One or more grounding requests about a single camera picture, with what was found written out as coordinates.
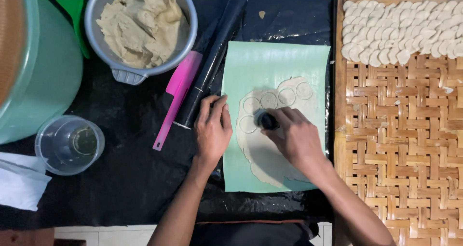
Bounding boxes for black rolling pin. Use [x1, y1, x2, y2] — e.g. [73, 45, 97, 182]
[174, 0, 249, 130]

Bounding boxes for grey plastic bowl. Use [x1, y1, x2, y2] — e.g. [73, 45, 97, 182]
[84, 0, 199, 86]

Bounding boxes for pink silicone spatula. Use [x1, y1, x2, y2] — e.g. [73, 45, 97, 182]
[152, 50, 203, 152]

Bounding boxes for black round dough cutter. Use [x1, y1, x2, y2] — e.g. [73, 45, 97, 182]
[258, 112, 280, 131]

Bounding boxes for beige dough lump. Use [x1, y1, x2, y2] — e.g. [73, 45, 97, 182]
[96, 0, 191, 69]

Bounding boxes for person's right hand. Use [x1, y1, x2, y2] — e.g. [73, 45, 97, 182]
[258, 107, 326, 169]

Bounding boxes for black plastic table cover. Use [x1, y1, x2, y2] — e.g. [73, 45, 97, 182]
[0, 0, 336, 229]

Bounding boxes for clear plastic cup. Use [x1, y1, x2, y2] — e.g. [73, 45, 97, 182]
[35, 115, 106, 176]

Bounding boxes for rows of pale dough rounds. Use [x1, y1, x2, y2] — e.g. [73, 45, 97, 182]
[341, 0, 463, 67]

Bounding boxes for person's dark clothing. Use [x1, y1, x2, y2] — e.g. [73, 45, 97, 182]
[190, 221, 320, 246]

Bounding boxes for cut round dough disc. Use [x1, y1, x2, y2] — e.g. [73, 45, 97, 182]
[295, 82, 314, 100]
[278, 88, 296, 106]
[239, 115, 258, 134]
[243, 97, 261, 114]
[260, 92, 278, 110]

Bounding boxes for flat rolled dough sheet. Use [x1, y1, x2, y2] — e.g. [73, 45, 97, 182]
[236, 76, 321, 188]

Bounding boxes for woven bamboo tray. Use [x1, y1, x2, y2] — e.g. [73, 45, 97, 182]
[332, 0, 463, 246]

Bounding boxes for light green plastic mat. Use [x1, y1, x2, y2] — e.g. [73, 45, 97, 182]
[221, 41, 331, 193]

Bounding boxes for person's left hand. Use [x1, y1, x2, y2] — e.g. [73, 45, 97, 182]
[194, 94, 233, 164]

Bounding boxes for large teal plastic bucket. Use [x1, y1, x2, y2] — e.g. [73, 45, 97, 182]
[0, 0, 84, 145]

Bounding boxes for green plastic scoop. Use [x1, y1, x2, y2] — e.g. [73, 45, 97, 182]
[48, 0, 90, 59]

